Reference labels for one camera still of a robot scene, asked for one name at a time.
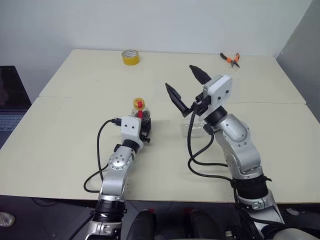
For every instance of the clear plastic bottle red label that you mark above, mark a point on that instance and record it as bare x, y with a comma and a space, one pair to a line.
139, 105

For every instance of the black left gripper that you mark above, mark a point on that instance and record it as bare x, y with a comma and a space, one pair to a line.
145, 130

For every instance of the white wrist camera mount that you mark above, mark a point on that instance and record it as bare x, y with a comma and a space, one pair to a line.
220, 90
131, 126

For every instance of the crumpled white plastic wrap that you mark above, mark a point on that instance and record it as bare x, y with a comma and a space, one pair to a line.
6, 219

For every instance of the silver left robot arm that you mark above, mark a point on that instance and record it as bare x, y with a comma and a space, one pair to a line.
117, 175

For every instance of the yellow tape roll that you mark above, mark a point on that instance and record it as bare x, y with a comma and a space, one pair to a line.
131, 60

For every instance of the orange black pliers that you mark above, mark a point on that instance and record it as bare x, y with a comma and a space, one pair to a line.
231, 60

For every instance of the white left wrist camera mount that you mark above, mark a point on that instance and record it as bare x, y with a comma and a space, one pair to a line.
131, 126

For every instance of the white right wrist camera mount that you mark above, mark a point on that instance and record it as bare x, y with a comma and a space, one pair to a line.
220, 90

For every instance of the dark rounded shape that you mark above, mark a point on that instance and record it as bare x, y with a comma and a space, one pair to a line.
143, 225
202, 225

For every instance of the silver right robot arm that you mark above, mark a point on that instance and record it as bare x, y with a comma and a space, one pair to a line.
240, 140

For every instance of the clear wine glass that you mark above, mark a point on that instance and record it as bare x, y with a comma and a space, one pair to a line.
197, 130

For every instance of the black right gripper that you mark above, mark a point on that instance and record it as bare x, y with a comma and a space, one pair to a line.
202, 105

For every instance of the dark laptop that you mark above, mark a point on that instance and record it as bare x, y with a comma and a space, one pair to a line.
12, 100

